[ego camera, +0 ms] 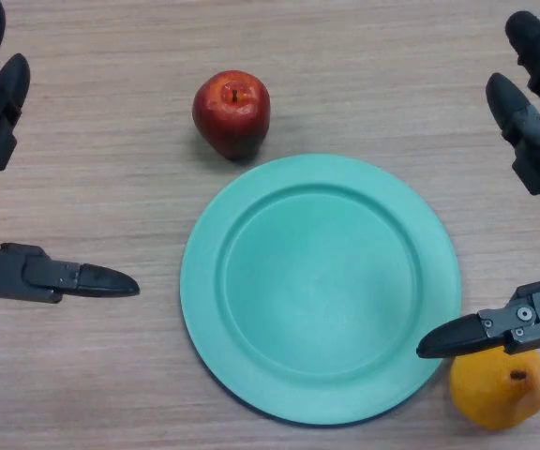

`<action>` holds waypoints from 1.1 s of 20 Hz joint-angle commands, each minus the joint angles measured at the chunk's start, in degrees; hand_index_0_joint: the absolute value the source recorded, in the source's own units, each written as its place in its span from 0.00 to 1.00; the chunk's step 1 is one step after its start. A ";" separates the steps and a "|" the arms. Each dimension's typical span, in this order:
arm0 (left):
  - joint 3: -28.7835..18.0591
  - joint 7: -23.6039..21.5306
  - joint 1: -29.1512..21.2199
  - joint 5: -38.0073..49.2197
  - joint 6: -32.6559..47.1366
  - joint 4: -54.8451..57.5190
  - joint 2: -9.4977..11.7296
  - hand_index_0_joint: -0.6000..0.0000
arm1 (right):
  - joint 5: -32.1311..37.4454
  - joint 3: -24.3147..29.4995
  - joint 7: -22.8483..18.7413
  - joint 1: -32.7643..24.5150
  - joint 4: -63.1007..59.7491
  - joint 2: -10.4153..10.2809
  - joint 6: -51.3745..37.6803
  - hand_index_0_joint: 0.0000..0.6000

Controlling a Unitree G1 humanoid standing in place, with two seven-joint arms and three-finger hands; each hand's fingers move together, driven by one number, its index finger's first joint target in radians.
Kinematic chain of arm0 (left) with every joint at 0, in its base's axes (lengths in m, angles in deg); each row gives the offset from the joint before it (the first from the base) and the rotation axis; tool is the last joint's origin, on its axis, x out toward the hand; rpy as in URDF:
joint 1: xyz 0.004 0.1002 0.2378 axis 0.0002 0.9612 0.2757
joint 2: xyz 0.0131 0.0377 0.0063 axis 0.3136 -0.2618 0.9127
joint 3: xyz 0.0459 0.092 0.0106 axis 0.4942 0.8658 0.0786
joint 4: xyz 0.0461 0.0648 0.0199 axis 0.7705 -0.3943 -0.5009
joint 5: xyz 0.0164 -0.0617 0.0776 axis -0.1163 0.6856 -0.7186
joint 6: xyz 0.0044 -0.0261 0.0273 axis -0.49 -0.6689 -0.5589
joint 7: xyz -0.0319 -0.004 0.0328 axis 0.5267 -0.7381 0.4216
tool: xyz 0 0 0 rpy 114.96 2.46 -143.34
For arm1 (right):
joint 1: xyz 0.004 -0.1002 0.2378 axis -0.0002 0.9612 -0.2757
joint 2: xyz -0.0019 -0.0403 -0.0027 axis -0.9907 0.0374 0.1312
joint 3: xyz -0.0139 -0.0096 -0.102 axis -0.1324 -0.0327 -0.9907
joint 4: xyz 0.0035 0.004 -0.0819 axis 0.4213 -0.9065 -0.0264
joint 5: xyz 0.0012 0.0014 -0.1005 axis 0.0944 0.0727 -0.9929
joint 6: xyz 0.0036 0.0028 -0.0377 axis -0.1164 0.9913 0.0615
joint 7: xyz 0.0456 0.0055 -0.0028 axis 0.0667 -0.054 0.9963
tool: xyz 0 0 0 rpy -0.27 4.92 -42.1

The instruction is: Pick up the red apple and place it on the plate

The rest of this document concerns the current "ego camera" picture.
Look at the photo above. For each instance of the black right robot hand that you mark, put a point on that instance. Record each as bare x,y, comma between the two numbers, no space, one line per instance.
539,136

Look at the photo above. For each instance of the red apple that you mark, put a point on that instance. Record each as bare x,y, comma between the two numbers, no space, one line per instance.
230,115

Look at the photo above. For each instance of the green round plate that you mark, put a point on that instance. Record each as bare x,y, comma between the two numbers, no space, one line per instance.
319,290

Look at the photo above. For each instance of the yellow pear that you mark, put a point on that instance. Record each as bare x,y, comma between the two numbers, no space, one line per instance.
495,389

